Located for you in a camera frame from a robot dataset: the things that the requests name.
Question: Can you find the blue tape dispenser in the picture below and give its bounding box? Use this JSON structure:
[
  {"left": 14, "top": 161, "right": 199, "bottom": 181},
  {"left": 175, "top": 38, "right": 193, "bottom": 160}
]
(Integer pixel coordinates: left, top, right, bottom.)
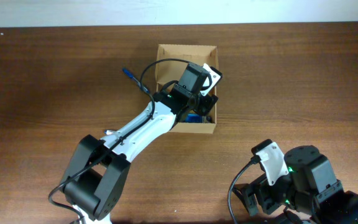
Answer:
[{"left": 184, "top": 113, "right": 204, "bottom": 123}]

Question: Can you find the white blue whiteboard marker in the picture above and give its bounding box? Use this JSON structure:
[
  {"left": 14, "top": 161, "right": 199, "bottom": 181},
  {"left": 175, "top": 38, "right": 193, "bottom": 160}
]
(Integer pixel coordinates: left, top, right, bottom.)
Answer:
[{"left": 104, "top": 129, "right": 115, "bottom": 135}]

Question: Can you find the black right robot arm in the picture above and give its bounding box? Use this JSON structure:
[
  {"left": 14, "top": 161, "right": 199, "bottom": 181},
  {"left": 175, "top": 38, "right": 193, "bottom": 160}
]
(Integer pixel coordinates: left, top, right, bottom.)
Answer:
[{"left": 227, "top": 139, "right": 358, "bottom": 223}]

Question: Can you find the blue ballpoint pen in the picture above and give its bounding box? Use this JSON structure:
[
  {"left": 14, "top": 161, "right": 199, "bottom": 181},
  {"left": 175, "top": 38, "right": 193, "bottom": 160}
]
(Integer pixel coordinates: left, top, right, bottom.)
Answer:
[{"left": 122, "top": 68, "right": 150, "bottom": 93}]

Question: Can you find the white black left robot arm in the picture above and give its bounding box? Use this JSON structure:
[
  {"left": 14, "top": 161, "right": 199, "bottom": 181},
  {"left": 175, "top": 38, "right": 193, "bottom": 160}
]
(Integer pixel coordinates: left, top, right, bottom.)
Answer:
[{"left": 57, "top": 62, "right": 223, "bottom": 223}]

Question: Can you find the open cardboard box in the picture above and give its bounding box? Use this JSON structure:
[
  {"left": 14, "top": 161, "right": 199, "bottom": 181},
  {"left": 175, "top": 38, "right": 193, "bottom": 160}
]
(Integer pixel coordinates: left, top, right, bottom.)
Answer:
[{"left": 155, "top": 44, "right": 219, "bottom": 134}]

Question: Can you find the white blue staples box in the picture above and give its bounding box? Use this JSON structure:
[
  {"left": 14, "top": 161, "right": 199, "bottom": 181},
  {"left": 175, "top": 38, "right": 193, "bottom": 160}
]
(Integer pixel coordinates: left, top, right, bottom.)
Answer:
[{"left": 204, "top": 116, "right": 213, "bottom": 123}]

